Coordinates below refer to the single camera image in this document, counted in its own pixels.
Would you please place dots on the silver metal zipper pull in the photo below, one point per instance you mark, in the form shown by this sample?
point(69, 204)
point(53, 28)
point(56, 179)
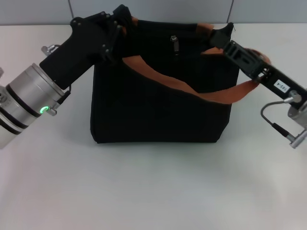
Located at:
point(176, 46)

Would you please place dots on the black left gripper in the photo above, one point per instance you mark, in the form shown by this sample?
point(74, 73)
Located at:
point(81, 48)

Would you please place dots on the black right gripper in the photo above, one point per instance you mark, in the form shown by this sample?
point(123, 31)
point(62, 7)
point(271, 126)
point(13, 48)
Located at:
point(283, 83)

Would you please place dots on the right robot arm silver white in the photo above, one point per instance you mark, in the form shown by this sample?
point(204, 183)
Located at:
point(299, 117)

